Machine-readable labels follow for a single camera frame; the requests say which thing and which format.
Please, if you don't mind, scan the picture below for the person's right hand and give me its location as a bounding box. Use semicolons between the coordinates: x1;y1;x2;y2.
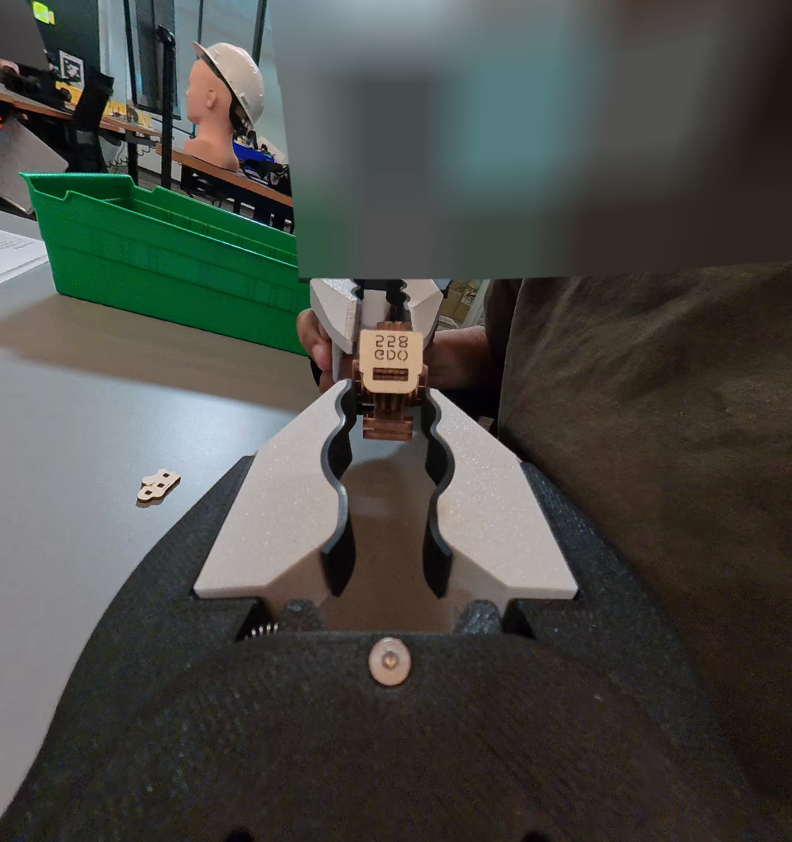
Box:
296;308;338;393

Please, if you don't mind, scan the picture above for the person's olive clothing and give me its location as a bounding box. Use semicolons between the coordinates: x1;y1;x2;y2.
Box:
483;262;792;842

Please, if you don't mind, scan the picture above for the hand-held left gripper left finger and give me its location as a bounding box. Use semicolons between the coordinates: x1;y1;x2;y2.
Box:
193;380;357;621

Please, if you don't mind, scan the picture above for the white panel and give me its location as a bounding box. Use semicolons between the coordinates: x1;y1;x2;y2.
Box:
0;118;69;214

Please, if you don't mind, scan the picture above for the layered wooden puzzle model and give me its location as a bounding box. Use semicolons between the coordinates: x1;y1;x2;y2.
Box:
351;321;431;442

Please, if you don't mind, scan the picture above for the green plastic bin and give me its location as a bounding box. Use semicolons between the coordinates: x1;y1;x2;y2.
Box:
20;172;311;356

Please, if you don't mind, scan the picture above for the clear sleeved paper sheet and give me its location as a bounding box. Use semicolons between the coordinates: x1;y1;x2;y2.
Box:
0;224;50;295

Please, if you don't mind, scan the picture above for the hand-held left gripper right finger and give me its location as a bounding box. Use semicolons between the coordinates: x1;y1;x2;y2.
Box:
424;388;581;611

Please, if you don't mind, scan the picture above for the small wooden puzzle piece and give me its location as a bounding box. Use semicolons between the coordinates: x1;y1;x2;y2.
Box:
136;469;182;509

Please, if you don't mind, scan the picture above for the black office chair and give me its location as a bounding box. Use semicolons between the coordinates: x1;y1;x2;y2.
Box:
66;66;116;176

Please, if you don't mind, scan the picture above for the long wooden-edged table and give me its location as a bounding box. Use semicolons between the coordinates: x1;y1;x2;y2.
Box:
0;86;296;232

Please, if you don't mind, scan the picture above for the black pole with round head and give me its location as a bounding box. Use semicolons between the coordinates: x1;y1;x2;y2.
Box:
158;25;177;192

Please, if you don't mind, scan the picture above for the mannequin head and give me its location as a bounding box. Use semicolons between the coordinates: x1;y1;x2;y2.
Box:
184;56;243;174

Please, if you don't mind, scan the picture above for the white hard hat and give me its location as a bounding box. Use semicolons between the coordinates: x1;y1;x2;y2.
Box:
193;42;267;127

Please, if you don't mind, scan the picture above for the grey desk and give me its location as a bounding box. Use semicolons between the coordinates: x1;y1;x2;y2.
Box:
0;203;502;842

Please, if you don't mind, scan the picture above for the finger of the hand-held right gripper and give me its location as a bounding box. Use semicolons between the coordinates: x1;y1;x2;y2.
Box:
401;278;446;332
309;278;362;392

